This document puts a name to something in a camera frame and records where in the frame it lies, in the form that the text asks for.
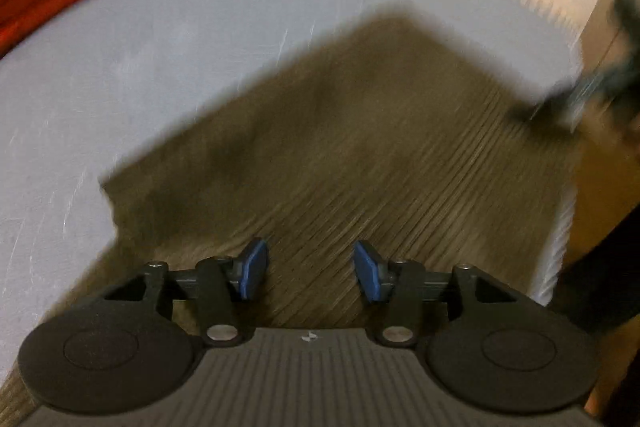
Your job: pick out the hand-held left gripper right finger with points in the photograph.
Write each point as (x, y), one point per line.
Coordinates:
(366, 269)

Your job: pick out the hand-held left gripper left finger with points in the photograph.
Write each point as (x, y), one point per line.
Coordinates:
(254, 267)

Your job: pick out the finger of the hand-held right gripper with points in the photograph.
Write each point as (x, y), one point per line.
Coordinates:
(542, 109)

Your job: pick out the person's dark clothing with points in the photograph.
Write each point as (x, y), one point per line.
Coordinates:
(600, 287)

